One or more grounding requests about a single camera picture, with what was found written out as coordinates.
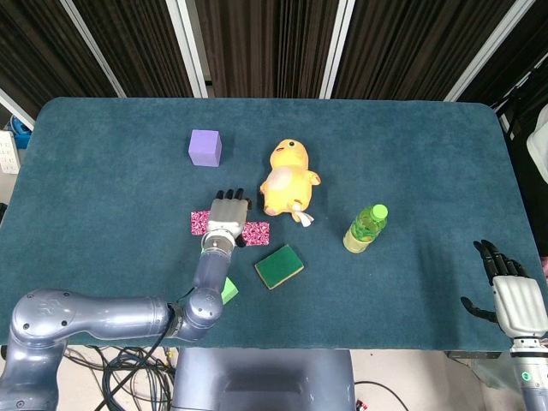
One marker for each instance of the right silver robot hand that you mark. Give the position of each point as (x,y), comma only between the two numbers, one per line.
(520,304)

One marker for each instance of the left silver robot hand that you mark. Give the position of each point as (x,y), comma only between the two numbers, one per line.
(227,216)

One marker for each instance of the pink speckled block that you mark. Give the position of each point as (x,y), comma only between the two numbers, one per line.
(257,233)
(199,222)

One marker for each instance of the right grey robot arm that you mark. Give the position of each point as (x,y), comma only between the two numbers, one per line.
(533,377)

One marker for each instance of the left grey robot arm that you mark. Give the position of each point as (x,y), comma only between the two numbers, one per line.
(107,317)

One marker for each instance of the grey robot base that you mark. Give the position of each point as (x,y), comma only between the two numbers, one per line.
(257,385)

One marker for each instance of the yellow plush duck toy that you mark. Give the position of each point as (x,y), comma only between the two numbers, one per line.
(284,180)

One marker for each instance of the purple foam cube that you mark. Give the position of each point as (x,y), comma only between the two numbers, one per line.
(204,147)

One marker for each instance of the green and yellow sponge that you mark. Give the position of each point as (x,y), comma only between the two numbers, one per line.
(279,267)

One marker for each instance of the green foam cube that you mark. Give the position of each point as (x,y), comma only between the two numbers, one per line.
(230,291)

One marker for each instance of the green tea plastic bottle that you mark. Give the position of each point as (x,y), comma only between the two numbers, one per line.
(364,231)

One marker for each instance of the white cloth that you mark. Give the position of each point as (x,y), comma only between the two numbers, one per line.
(538,150)

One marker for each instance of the blue fabric table mat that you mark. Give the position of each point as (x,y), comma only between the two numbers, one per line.
(385,150)

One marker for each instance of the dark brown curtain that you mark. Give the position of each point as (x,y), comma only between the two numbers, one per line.
(265,43)

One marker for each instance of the blue plastic object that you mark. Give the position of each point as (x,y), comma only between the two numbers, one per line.
(20,128)

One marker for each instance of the white labelled panel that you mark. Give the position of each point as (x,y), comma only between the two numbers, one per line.
(7,152)

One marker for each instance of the white frame post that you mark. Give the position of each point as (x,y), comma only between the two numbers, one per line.
(488,51)
(188,51)
(94,51)
(336,51)

